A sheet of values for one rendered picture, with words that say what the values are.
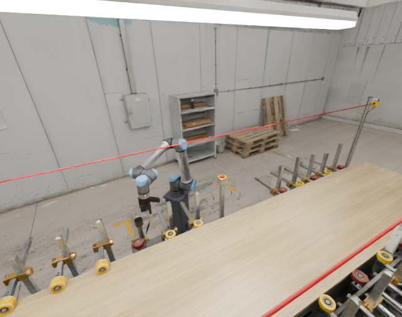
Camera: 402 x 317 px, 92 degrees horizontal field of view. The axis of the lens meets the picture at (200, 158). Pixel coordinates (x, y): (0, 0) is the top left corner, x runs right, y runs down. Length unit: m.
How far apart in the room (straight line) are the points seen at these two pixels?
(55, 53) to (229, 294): 3.73
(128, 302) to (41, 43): 3.49
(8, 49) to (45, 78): 0.48
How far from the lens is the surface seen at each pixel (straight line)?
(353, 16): 1.70
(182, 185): 2.38
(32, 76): 3.93
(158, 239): 1.87
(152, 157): 1.82
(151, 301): 1.43
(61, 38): 3.92
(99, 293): 1.56
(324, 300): 1.53
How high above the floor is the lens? 2.14
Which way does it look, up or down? 26 degrees down
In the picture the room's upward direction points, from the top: 2 degrees counter-clockwise
